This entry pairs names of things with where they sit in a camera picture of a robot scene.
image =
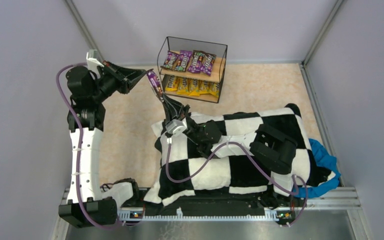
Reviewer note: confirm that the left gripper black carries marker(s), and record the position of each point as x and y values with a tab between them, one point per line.
122	82

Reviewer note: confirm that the yellow candy bag shelf right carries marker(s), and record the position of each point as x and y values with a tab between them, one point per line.
183	86

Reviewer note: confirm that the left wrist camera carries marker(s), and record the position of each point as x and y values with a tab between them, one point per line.
92	62

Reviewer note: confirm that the yellow candy bag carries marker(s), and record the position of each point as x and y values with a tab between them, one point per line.
204	88

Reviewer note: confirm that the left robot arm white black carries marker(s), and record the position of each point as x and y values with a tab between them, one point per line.
88	204

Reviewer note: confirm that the purple candy bag shelf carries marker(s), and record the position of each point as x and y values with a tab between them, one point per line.
170	60
182	60

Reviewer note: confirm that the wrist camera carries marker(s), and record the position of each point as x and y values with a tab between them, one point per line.
92	62
174	128

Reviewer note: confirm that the yellow candy bag shelf left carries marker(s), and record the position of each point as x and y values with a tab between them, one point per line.
172	84

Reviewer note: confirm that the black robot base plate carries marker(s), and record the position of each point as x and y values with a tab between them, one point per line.
209	203

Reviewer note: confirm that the yellow candy bag shelf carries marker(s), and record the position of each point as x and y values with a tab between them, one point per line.
183	86
172	84

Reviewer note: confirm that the black white checkered pillow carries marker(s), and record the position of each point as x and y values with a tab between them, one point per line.
230	169

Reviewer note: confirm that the blue cloth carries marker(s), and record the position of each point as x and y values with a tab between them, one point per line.
316	167

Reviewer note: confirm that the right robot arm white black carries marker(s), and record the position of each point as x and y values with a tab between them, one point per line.
266	146

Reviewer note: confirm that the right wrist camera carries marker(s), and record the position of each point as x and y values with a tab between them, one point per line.
174	128

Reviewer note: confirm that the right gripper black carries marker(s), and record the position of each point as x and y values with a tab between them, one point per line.
177	115

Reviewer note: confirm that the purple candy bag shelf right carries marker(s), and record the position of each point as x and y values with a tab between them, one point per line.
182	60

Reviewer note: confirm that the purple candy bag shelf left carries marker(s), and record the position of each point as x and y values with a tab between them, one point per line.
170	60

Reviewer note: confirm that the black wire wooden shelf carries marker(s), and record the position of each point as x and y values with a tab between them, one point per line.
177	44

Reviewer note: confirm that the purple brown candy bag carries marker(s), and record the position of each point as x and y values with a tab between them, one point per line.
196	61

